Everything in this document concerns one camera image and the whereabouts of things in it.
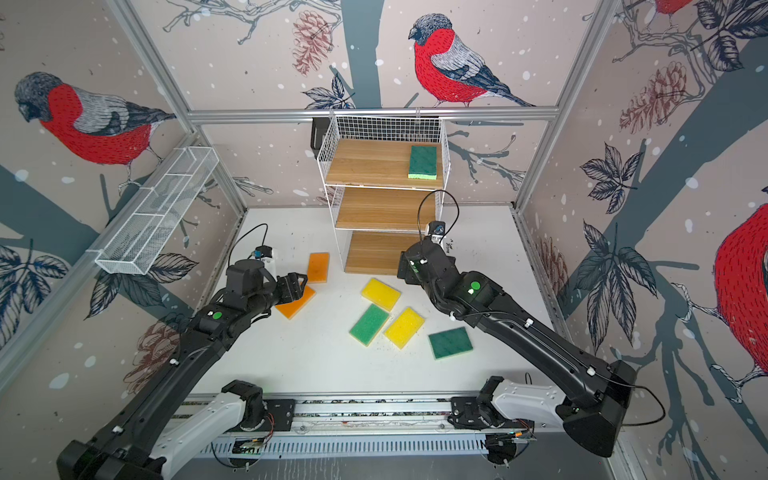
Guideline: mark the orange sponge middle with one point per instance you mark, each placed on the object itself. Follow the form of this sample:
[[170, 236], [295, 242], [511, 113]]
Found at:
[[290, 310]]

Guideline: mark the dark green sponge front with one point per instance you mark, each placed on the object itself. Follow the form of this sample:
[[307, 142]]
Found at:
[[450, 343]]

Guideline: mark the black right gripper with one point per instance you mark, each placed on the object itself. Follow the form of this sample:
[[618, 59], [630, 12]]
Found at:
[[404, 270]]

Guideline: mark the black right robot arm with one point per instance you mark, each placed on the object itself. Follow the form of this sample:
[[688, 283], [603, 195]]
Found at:
[[588, 397]]

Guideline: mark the white wire wall basket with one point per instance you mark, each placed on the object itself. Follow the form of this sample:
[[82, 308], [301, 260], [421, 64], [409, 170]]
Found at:
[[140, 239]]

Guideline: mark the black box behind shelf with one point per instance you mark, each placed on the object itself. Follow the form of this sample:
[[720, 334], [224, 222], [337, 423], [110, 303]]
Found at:
[[319, 129]]

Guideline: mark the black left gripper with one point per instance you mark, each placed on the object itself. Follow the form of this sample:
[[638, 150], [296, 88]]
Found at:
[[291, 286]]

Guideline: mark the yellow sponge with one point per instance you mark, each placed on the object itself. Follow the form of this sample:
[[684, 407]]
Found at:
[[404, 327], [381, 294]]

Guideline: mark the dark green sponge carried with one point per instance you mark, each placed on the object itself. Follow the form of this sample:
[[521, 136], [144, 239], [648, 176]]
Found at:
[[423, 163]]

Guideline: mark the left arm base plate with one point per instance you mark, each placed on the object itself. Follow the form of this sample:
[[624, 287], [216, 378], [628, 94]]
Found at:
[[273, 415]]

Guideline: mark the white wire three-tier shelf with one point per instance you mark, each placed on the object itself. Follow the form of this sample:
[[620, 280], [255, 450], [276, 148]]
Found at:
[[358, 127]]

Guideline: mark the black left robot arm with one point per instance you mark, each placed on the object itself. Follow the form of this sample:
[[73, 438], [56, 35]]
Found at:
[[127, 447]]

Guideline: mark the aluminium mounting rail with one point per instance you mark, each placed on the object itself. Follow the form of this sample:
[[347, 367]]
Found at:
[[372, 414]]

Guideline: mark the top wooden shelf board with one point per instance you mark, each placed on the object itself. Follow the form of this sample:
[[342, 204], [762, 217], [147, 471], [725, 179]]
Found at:
[[380, 164]]

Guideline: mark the orange sponge near shelf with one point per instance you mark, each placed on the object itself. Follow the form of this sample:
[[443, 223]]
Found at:
[[318, 267]]

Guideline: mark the middle wooden shelf board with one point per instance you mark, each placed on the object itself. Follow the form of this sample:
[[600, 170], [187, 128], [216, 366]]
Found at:
[[386, 210]]

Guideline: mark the light green sponge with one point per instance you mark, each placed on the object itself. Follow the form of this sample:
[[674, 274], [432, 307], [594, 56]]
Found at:
[[369, 324]]

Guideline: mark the perforated metal vent strip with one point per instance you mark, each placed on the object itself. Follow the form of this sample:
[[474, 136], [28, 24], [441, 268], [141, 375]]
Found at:
[[313, 447]]

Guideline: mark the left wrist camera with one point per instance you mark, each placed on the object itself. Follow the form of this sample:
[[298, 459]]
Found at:
[[265, 254]]

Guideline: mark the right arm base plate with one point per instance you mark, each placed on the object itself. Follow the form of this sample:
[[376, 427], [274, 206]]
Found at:
[[469, 413]]

